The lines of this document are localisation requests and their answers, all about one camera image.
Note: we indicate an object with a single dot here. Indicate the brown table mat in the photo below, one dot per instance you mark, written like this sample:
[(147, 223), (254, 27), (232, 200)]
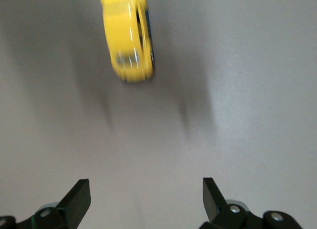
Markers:
[(247, 115)]

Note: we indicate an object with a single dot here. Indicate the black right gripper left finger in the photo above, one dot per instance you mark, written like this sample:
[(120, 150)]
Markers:
[(76, 201)]

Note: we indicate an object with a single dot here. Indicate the yellow toy beetle car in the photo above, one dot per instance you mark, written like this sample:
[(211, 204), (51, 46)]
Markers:
[(121, 28)]

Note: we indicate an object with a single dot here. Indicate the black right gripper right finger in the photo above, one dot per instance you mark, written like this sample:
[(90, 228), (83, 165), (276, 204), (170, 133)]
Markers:
[(213, 201)]

